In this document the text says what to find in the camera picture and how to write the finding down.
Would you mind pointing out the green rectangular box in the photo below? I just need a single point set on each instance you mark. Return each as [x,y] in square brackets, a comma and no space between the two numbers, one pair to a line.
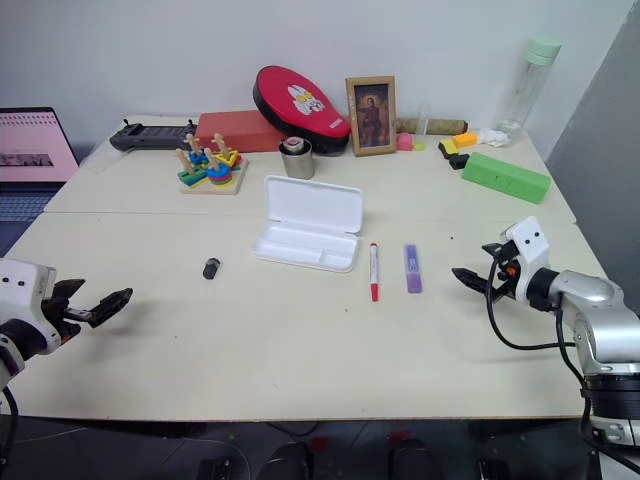
[505,177]

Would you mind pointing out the colourful wooden shape stacking toy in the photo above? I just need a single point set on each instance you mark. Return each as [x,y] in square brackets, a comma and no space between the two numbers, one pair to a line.
[212,172]

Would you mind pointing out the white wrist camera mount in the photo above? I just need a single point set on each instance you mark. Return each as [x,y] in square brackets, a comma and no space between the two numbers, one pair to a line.
[22,280]
[530,250]

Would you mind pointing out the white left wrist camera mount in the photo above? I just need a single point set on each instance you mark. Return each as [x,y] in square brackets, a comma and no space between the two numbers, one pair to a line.
[22,280]

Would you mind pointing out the black handheld controller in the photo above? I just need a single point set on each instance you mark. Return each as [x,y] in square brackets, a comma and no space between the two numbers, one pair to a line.
[150,135]

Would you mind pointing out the clear tube with yellow base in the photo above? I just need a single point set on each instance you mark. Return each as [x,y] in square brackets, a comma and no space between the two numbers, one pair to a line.
[423,127]

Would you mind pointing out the orange block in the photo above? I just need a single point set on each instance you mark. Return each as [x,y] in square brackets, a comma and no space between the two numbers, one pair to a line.
[465,138]

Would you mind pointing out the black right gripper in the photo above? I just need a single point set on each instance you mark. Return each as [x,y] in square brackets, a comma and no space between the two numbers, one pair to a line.
[506,282]

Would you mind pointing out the pink red cylinder in cup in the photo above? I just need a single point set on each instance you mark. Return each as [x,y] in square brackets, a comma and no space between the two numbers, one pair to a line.
[292,145]

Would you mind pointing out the open laptop with pink screen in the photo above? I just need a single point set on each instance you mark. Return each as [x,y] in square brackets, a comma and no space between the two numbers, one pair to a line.
[30,150]

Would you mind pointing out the yellow black block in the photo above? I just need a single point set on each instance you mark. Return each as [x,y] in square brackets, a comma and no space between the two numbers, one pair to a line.
[448,147]

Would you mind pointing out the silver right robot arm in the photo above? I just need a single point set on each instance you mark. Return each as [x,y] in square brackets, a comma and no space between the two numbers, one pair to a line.
[597,300]

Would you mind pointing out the red rectangular box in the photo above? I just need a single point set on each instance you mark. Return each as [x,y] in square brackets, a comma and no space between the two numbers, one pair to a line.
[235,131]

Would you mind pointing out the clear bottle with green cap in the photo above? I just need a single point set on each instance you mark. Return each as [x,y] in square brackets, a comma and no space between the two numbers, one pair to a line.
[527,95]

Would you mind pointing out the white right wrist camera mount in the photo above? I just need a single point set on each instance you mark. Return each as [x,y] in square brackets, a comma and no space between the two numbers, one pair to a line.
[530,250]

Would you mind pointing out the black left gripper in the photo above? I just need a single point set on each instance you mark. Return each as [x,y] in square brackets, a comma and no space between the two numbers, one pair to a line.
[62,317]

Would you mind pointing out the red black oval case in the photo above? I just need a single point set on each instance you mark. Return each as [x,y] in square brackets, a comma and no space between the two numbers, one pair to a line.
[295,100]

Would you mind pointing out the white crumpled paper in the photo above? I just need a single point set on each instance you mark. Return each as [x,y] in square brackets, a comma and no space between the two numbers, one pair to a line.
[491,136]

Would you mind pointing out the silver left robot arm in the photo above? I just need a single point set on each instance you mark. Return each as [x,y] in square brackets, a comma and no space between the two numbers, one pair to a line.
[11,345]

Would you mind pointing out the white open pencil case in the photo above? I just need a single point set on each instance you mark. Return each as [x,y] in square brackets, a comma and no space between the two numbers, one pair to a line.
[310,220]

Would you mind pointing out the metal cup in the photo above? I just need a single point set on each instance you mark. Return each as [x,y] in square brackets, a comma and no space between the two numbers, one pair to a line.
[296,165]

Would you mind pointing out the purple rectangular block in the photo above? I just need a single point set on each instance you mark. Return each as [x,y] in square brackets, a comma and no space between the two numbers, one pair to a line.
[413,267]

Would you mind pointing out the small black cylinder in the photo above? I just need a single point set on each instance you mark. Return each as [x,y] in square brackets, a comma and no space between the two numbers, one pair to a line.
[211,268]

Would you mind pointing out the red white marker pen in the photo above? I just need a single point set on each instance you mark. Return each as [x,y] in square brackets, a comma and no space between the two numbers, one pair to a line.
[374,270]

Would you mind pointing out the brown rolled mat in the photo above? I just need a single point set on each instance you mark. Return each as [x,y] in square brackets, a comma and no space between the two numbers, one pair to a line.
[445,125]

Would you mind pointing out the dark rounded shape under table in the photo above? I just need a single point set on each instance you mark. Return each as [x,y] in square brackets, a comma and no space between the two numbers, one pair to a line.
[412,460]
[290,462]

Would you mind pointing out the small pink block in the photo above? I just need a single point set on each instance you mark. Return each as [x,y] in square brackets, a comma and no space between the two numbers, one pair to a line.
[404,142]

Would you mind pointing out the wooden framed portrait picture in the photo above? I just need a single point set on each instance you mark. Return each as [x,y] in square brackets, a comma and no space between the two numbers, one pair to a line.
[371,115]

